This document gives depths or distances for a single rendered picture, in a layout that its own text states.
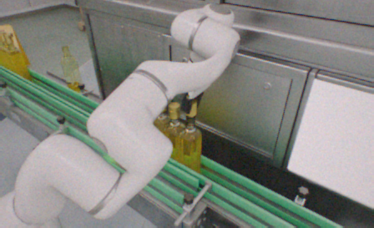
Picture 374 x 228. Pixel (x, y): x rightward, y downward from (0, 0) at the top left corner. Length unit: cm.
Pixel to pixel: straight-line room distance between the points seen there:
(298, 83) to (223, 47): 29
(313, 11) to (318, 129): 30
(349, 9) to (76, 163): 63
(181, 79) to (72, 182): 25
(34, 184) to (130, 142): 17
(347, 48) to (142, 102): 47
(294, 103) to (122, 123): 49
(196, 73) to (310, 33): 34
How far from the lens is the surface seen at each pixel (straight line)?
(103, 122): 42
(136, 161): 43
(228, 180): 93
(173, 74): 46
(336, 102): 74
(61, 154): 48
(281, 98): 78
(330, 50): 70
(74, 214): 112
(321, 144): 81
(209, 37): 53
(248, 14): 77
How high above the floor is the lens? 161
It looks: 34 degrees down
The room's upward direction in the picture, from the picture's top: straight up
